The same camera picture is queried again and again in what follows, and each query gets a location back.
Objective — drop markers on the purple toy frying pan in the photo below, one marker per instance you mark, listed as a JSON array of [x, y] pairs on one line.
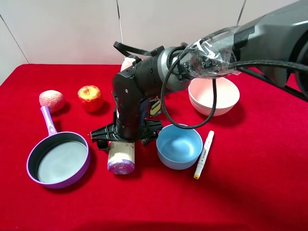
[[60, 159]]

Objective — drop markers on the dark green pump bottle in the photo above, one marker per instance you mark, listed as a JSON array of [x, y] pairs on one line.
[[154, 107]]

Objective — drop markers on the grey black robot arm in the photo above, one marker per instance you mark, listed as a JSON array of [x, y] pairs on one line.
[[272, 48]]

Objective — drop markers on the white yellow marker pen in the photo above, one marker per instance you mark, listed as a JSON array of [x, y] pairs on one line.
[[203, 155]]

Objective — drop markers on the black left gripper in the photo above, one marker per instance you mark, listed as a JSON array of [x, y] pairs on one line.
[[132, 90]]

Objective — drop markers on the pink foam peach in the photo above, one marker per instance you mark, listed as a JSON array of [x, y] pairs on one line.
[[53, 99]]

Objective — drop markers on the purple trash bag roll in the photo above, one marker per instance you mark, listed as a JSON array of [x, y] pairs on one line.
[[121, 157]]

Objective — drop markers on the pink plastic bowl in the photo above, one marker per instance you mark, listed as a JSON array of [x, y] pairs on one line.
[[201, 95]]

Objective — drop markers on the blue plastic bowl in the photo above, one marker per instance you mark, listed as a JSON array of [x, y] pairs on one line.
[[178, 148]]

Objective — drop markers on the red velvet tablecloth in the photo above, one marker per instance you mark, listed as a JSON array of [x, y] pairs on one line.
[[255, 177]]

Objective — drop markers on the red yellow foam apple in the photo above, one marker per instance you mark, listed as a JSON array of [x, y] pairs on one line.
[[91, 98]]

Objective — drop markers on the pink rolled towel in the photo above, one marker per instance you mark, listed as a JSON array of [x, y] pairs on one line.
[[127, 63]]

